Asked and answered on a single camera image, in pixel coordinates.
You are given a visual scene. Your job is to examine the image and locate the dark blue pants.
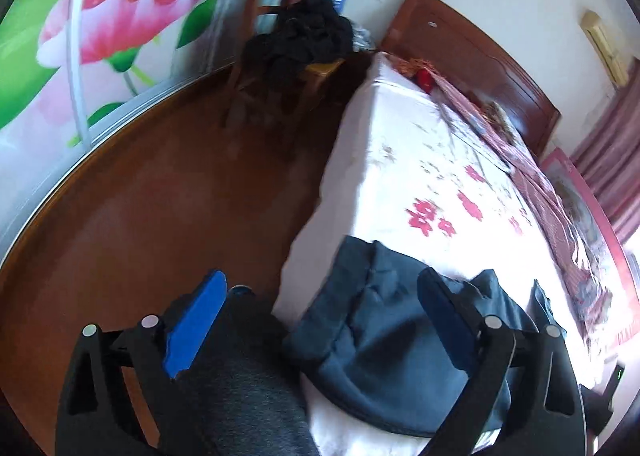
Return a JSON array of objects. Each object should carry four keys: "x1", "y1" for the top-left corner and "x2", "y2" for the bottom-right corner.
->
[{"x1": 281, "y1": 235, "x2": 568, "y2": 438}]

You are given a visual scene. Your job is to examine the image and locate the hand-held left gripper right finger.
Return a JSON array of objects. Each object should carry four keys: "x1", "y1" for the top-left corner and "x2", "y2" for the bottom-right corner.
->
[{"x1": 417, "y1": 267, "x2": 587, "y2": 456}]

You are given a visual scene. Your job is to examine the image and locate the red patterned quilt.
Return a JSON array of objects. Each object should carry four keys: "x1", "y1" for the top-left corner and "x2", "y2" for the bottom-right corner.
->
[{"x1": 395, "y1": 58, "x2": 632, "y2": 352}]

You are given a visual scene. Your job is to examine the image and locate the person's grey trouser leg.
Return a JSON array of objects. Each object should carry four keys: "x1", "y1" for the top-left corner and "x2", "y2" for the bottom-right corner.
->
[{"x1": 165, "y1": 286, "x2": 321, "y2": 456}]

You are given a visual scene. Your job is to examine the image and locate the pink curtain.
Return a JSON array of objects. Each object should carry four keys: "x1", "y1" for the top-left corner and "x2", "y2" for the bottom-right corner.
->
[{"x1": 570, "y1": 56, "x2": 640, "y2": 261}]

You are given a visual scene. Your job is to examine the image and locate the wall air conditioner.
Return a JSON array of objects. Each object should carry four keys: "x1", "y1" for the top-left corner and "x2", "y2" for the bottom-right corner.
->
[{"x1": 580, "y1": 10, "x2": 630, "y2": 86}]

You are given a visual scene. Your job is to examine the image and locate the floral sliding wardrobe door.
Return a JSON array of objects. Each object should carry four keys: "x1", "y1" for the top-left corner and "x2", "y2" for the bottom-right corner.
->
[{"x1": 0, "y1": 0, "x2": 261, "y2": 257}]

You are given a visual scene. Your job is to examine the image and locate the wooden chair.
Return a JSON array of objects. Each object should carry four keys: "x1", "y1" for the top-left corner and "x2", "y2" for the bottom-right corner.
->
[{"x1": 222, "y1": 0, "x2": 346, "y2": 134}]

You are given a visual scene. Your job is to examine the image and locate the wooden headboard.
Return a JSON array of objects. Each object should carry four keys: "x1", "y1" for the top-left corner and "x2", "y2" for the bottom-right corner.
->
[{"x1": 379, "y1": 0, "x2": 562, "y2": 160}]

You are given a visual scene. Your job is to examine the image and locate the pink framed picture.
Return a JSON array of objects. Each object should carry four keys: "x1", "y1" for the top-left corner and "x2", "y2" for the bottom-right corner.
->
[{"x1": 540, "y1": 148, "x2": 640, "y2": 337}]

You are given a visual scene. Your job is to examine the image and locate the black clothes pile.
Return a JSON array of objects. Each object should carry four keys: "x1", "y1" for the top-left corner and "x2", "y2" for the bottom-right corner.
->
[{"x1": 242, "y1": 0, "x2": 355, "y2": 82}]

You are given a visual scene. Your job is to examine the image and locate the bed with floral sheet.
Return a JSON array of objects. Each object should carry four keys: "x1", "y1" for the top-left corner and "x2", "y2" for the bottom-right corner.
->
[{"x1": 272, "y1": 52, "x2": 608, "y2": 456}]

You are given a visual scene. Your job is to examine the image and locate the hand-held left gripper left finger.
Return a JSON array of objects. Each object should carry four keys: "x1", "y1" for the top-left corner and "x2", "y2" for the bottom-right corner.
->
[{"x1": 55, "y1": 270, "x2": 228, "y2": 456}]

